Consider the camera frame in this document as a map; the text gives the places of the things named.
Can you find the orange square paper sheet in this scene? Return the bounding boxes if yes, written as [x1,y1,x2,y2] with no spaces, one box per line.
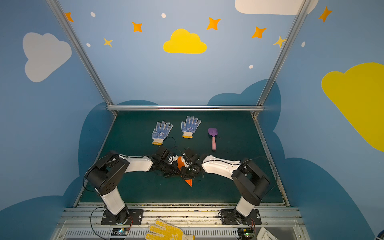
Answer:
[177,157,193,187]

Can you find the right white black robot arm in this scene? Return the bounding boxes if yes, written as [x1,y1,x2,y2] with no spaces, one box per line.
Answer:
[176,149,271,226]

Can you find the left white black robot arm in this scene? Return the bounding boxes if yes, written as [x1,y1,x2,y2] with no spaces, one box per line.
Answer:
[85,146,181,225]

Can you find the left blue dotted work glove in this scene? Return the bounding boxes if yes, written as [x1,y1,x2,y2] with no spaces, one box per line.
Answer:
[152,121,173,146]

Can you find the blue dotted work glove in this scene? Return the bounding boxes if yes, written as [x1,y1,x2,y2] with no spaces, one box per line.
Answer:
[181,116,202,139]
[152,121,173,146]

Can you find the purple pink spatula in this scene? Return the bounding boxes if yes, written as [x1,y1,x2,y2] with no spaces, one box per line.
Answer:
[208,128,218,151]

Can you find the right blue dotted work glove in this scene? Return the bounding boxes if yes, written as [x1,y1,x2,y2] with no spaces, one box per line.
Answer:
[181,116,202,139]

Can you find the yellow dotted work glove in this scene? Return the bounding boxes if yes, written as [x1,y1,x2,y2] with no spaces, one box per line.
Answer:
[145,219,196,240]

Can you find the left green circuit board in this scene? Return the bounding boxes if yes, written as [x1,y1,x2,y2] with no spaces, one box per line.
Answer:
[111,228,130,236]

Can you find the green circuit board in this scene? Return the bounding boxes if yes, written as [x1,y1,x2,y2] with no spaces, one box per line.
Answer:
[111,228,130,236]
[237,228,255,240]

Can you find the right green circuit board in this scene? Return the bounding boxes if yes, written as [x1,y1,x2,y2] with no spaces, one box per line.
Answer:
[237,228,255,240]

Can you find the white plastic object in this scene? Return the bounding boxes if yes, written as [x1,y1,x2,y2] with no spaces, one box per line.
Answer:
[256,227,279,240]

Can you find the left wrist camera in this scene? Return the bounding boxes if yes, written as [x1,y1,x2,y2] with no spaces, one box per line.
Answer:
[169,155,179,164]

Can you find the aluminium rear frame bar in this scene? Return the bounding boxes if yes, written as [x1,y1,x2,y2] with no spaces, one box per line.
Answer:
[107,105,264,112]

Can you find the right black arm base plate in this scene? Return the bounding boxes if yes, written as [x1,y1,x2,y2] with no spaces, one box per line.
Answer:
[218,209,262,226]

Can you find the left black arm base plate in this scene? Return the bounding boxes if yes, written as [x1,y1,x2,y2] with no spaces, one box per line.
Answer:
[101,209,144,226]

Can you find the left aluminium frame post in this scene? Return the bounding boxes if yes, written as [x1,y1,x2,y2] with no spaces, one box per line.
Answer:
[46,0,114,106]

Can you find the aluminium frame post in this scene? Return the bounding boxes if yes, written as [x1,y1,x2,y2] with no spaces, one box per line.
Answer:
[252,0,312,120]
[46,0,114,106]

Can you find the right aluminium frame post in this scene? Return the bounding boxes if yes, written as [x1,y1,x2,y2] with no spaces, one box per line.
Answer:
[252,0,312,120]

